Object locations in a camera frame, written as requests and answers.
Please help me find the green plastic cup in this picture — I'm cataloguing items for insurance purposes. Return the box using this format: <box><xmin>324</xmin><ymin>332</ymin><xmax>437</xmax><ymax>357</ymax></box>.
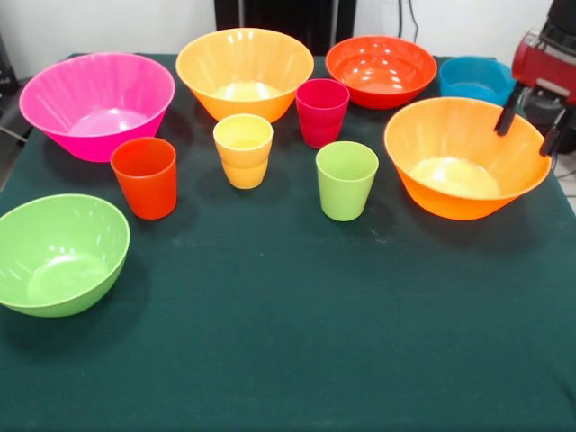
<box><xmin>315</xmin><ymin>140</ymin><xmax>380</xmax><ymax>222</ymax></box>

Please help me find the dark green tablecloth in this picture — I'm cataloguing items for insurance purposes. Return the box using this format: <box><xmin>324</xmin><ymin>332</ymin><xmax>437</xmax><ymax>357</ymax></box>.
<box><xmin>0</xmin><ymin>52</ymin><xmax>576</xmax><ymax>432</ymax></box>

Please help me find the black wall cable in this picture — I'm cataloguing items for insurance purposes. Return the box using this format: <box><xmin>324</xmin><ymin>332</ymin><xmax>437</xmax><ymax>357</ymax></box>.
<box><xmin>398</xmin><ymin>0</ymin><xmax>420</xmax><ymax>44</ymax></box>

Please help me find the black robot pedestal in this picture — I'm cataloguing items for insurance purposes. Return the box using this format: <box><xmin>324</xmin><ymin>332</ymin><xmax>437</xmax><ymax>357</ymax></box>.
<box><xmin>214</xmin><ymin>0</ymin><xmax>357</xmax><ymax>56</ymax></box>

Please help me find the blue plastic bowl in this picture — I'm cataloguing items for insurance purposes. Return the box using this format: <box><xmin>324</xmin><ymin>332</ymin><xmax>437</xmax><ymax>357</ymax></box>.
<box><xmin>438</xmin><ymin>56</ymin><xmax>518</xmax><ymax>107</ymax></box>

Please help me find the red plastic bowl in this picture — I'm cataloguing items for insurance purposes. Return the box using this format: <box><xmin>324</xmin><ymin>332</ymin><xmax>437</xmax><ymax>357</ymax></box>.
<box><xmin>325</xmin><ymin>35</ymin><xmax>438</xmax><ymax>111</ymax></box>

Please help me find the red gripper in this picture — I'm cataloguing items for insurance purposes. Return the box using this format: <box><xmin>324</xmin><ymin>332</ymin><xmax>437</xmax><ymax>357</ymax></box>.
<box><xmin>493</xmin><ymin>29</ymin><xmax>576</xmax><ymax>158</ymax></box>

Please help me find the green plastic bowl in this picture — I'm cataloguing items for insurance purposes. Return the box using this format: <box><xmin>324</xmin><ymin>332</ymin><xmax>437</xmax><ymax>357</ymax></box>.
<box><xmin>0</xmin><ymin>193</ymin><xmax>131</xmax><ymax>319</ymax></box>

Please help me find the orange plastic bowl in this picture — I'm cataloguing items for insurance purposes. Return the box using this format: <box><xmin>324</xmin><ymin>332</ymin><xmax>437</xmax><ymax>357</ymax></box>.
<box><xmin>175</xmin><ymin>27</ymin><xmax>315</xmax><ymax>123</ymax></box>
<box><xmin>383</xmin><ymin>96</ymin><xmax>553</xmax><ymax>221</ymax></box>

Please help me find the pink plastic bowl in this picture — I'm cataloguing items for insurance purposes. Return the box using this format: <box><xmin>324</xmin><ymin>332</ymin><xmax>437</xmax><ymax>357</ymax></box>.
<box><xmin>18</xmin><ymin>51</ymin><xmax>176</xmax><ymax>163</ymax></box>

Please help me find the yellow plastic cup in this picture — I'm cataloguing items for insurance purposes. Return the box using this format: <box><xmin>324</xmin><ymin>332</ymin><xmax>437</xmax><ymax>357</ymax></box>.
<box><xmin>212</xmin><ymin>113</ymin><xmax>275</xmax><ymax>190</ymax></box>

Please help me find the red plastic cup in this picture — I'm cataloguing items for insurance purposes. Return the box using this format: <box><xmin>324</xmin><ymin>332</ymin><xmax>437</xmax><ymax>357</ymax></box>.
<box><xmin>110</xmin><ymin>137</ymin><xmax>178</xmax><ymax>221</ymax></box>

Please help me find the crimson plastic cup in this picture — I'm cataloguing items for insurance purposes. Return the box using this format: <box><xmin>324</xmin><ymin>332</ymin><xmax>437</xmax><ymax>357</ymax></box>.
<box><xmin>295</xmin><ymin>78</ymin><xmax>351</xmax><ymax>149</ymax></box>

